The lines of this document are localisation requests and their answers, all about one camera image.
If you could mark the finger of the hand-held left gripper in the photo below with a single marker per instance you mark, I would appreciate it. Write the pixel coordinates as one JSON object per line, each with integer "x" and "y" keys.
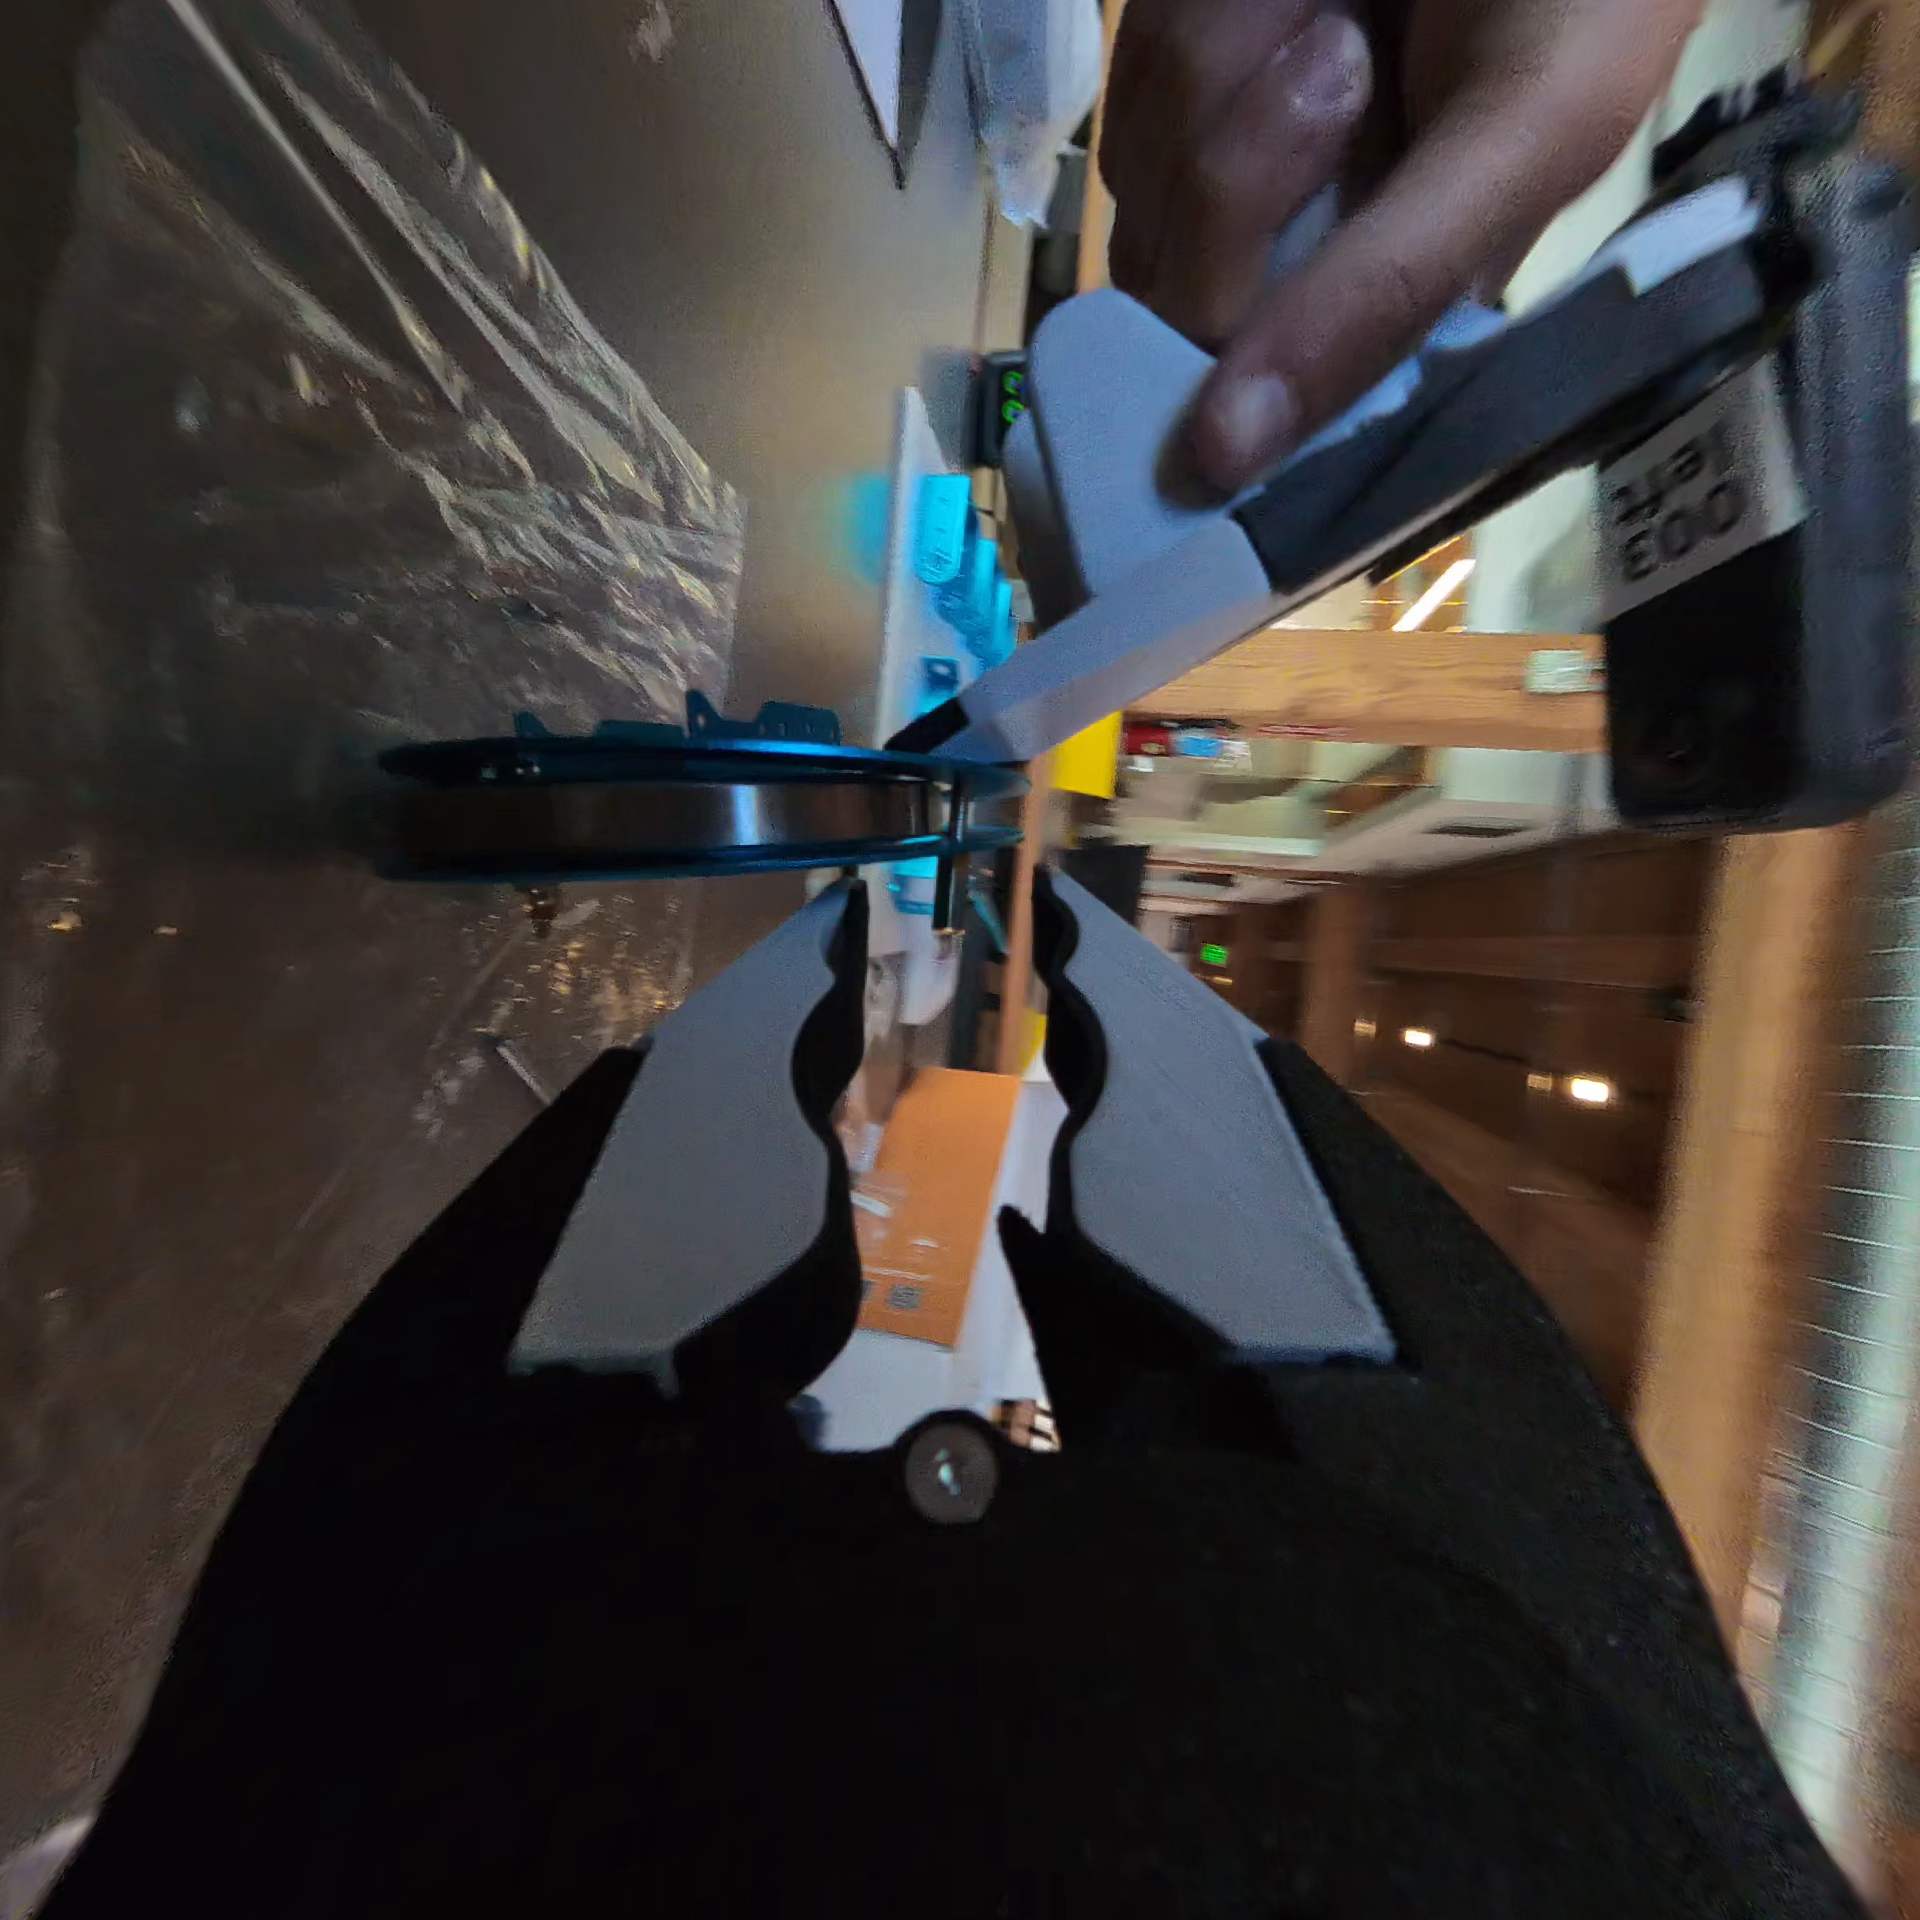
{"x": 1124, "y": 647}

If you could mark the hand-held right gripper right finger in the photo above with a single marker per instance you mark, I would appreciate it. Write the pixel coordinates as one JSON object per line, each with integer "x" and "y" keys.
{"x": 1199, "y": 1186}

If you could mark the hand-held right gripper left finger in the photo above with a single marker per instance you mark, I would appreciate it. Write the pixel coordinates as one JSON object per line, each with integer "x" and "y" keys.
{"x": 691, "y": 1201}

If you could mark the brass hex standoff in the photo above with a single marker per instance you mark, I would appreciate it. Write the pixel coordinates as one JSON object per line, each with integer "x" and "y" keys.
{"x": 948, "y": 900}

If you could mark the blue disc bearing assembly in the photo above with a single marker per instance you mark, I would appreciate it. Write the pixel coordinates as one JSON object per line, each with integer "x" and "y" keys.
{"x": 676, "y": 810}

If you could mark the person's left hand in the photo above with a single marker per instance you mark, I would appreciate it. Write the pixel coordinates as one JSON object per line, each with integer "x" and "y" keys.
{"x": 1320, "y": 181}

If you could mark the yellow sign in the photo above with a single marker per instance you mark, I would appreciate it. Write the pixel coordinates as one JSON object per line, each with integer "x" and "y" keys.
{"x": 1083, "y": 760}

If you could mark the white foam board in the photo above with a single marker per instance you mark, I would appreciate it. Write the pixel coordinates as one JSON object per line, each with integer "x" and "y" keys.
{"x": 899, "y": 632}

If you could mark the orange cardboard box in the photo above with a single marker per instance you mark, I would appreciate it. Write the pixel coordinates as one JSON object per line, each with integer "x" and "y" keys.
{"x": 937, "y": 1186}

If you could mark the plastic-wrapped grey block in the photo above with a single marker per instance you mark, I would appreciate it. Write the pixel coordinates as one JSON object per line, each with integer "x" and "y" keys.
{"x": 1034, "y": 106}

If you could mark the white instruction booklet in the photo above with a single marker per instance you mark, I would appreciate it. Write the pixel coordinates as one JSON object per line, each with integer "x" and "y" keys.
{"x": 899, "y": 61}

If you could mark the clear plastic bag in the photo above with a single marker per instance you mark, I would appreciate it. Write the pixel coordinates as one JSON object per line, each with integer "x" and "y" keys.
{"x": 375, "y": 452}

